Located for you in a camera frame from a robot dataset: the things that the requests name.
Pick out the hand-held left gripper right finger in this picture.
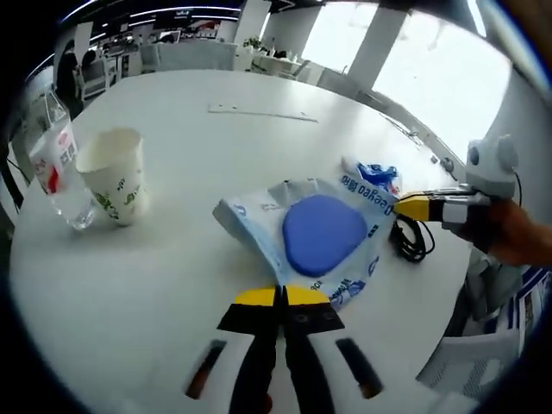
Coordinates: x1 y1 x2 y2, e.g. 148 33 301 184
282 284 432 414

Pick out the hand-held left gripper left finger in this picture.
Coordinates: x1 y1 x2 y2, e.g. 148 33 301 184
141 286 279 414

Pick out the black cable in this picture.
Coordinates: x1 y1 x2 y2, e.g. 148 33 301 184
389 213 436 263

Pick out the blue flowered tissue packet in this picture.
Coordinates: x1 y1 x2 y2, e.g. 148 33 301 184
342 156 405 196

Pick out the light blue wipes packet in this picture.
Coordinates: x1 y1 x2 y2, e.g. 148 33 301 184
212 174 400 312

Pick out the white paper cup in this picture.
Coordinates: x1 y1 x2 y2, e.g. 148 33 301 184
75 127 151 229

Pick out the clear plastic bottle red label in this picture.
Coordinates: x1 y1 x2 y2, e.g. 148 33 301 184
28 92 98 232

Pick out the person's right hand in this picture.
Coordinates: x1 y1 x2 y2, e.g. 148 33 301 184
455 201 552 267

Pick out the small black table device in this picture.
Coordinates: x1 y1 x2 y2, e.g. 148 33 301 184
430 155 458 173

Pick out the grey office chair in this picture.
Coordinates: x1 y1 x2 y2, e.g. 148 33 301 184
465 248 525 321

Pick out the white mesh office chair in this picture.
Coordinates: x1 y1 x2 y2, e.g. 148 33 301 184
416 331 524 403

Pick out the black tripod stand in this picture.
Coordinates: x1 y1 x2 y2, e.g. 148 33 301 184
2 146 25 212

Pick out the white background office chair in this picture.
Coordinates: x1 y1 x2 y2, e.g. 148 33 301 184
84 55 118 98

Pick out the blue framed wall poster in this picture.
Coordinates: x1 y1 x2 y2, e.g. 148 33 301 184
515 267 551 331

